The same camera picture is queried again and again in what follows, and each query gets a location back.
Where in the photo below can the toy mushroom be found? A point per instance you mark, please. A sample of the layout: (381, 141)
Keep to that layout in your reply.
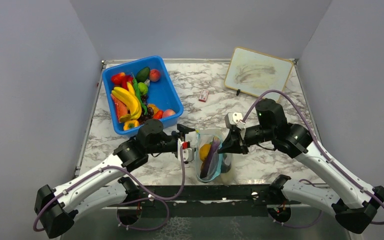
(147, 82)

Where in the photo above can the red toy bell pepper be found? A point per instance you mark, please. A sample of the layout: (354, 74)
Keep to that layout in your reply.
(122, 80)

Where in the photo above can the clear zip top bag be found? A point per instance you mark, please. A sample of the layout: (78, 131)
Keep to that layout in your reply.
(211, 166)

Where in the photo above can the orange toy carrot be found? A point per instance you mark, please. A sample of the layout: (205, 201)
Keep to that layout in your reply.
(158, 115)

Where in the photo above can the toy watermelon slice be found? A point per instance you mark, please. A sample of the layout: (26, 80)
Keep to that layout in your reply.
(121, 110)

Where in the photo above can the blue plastic bin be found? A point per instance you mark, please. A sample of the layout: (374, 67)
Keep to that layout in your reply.
(162, 93)

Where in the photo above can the yellow toy banana bunch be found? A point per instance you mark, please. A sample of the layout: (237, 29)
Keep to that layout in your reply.
(128, 97)

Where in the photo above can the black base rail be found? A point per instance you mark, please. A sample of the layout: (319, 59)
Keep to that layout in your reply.
(196, 201)

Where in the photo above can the toy peach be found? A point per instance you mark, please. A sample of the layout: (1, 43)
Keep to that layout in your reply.
(167, 113)

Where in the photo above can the small whiteboard with wooden frame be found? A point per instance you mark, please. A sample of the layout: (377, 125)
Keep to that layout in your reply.
(253, 73)

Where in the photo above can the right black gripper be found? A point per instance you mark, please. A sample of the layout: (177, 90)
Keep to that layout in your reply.
(234, 143)

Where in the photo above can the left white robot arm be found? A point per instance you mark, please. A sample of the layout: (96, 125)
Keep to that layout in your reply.
(111, 181)

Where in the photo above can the small red white box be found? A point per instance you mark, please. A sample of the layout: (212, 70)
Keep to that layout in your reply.
(203, 97)

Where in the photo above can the orange toy lemon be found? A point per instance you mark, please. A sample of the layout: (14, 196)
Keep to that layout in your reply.
(204, 151)

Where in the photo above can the dark purple toy eggplant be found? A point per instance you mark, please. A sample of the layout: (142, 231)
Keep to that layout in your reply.
(205, 166)

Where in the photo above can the toy purple grapes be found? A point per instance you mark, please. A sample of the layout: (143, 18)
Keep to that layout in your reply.
(150, 114)

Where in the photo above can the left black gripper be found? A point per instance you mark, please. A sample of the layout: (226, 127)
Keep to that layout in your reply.
(183, 131)

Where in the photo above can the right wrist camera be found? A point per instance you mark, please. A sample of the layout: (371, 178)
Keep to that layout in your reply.
(234, 120)

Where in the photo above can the light green toy cabbage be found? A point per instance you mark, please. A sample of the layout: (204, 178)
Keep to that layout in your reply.
(143, 88)

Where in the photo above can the green toy chili pepper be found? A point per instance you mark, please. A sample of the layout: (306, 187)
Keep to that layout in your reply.
(138, 95)

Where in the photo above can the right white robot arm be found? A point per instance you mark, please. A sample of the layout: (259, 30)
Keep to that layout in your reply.
(353, 202)

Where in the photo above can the green toy avocado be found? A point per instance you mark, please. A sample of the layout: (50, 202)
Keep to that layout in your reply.
(143, 74)

